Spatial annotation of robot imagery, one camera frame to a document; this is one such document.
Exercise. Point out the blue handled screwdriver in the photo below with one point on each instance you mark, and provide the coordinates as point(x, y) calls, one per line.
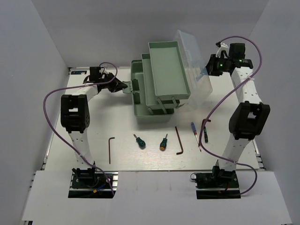
point(195, 134)

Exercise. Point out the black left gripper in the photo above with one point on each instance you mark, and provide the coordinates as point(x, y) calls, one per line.
point(116, 85)

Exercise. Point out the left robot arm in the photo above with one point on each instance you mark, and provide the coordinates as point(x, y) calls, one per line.
point(75, 115)

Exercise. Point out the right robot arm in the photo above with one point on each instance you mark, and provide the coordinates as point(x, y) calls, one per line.
point(251, 114)

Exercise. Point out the green stubby phillips screwdriver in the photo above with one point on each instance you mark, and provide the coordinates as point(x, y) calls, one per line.
point(163, 144)

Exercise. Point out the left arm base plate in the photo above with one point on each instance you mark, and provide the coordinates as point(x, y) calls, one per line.
point(92, 184)

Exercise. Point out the black green precision screwdriver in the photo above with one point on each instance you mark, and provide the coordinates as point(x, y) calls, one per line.
point(205, 135)

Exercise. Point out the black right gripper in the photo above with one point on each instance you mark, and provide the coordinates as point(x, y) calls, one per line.
point(211, 65)

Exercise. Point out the green toolbox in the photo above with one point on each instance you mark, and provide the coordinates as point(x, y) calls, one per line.
point(171, 76)

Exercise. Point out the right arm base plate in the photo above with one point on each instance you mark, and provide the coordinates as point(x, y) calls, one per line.
point(209, 187)

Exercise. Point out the brown hex key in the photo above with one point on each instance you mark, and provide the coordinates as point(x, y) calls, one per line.
point(180, 143)
point(204, 121)
point(109, 148)

